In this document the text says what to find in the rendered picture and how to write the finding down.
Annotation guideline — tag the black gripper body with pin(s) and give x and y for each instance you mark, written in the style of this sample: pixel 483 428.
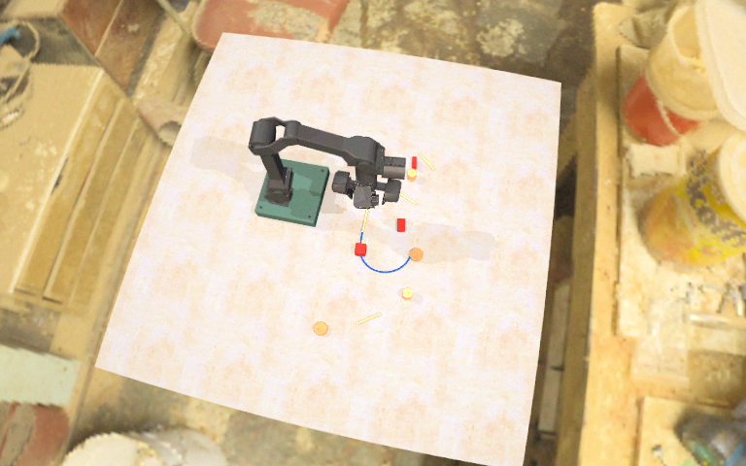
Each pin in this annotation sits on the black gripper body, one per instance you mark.
pixel 392 188

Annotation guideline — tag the round wooden button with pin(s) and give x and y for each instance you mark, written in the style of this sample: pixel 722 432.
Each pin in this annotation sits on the round wooden button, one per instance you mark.
pixel 416 254

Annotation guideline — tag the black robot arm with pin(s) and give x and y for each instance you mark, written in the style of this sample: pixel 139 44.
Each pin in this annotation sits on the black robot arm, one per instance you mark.
pixel 367 155

